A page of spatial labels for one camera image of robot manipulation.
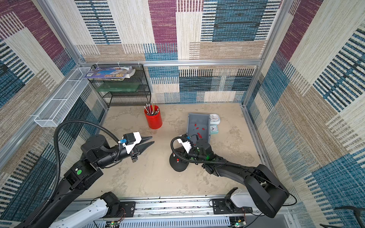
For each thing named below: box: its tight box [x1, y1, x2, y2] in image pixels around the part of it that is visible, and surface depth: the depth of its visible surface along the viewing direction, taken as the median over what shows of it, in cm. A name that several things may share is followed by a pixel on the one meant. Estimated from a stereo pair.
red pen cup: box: [144, 104, 163, 130], surface depth 101 cm
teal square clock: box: [210, 124, 219, 135], surface depth 104 cm
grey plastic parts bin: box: [186, 113, 211, 144], surface depth 107 cm
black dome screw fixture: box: [169, 152, 190, 172], surface depth 85 cm
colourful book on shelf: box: [83, 66, 136, 81], surface depth 83 cm
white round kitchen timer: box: [209, 113, 221, 125], surface depth 110 cm
